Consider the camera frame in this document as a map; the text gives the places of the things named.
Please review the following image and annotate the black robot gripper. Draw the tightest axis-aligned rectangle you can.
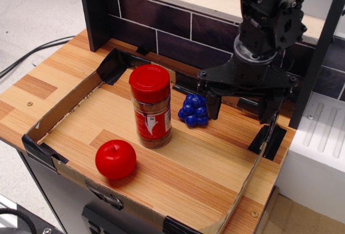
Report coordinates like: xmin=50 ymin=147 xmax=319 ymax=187
xmin=198 ymin=36 xmax=299 ymax=124

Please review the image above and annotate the red-lidded spice bottle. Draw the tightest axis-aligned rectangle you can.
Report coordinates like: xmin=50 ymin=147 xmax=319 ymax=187
xmin=129 ymin=64 xmax=172 ymax=148

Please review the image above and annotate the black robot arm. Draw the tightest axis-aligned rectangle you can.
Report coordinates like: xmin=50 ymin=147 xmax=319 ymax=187
xmin=198 ymin=0 xmax=307 ymax=123

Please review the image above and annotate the taped cardboard fence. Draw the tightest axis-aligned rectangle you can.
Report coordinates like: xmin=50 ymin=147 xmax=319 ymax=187
xmin=22 ymin=49 xmax=286 ymax=233

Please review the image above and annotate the blue plastic grape bunch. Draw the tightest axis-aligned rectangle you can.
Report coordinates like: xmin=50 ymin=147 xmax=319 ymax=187
xmin=177 ymin=94 xmax=209 ymax=127

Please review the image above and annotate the white ridged side unit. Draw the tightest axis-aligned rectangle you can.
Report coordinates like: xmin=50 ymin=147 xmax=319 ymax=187
xmin=277 ymin=93 xmax=344 ymax=223

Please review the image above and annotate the red plastic apple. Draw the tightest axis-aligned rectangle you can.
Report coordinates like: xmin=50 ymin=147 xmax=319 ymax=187
xmin=95 ymin=140 xmax=136 ymax=180

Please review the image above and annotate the black device under table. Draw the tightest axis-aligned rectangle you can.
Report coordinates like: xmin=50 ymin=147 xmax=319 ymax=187
xmin=81 ymin=205 xmax=162 ymax=233

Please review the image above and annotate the black floor cable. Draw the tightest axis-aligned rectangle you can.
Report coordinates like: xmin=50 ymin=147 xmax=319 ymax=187
xmin=0 ymin=36 xmax=77 ymax=80

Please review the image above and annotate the black cable lower left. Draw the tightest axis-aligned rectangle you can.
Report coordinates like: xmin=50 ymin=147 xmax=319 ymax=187
xmin=0 ymin=207 xmax=37 ymax=234

